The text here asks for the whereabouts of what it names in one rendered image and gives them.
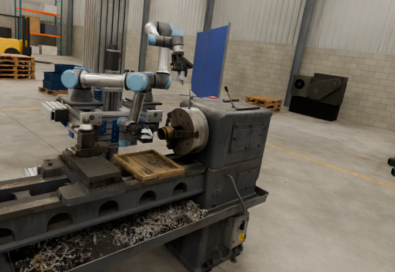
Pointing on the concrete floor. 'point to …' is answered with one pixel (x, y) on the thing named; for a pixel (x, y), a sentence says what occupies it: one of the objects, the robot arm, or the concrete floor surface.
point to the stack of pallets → (6, 67)
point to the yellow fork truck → (17, 44)
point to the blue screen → (209, 61)
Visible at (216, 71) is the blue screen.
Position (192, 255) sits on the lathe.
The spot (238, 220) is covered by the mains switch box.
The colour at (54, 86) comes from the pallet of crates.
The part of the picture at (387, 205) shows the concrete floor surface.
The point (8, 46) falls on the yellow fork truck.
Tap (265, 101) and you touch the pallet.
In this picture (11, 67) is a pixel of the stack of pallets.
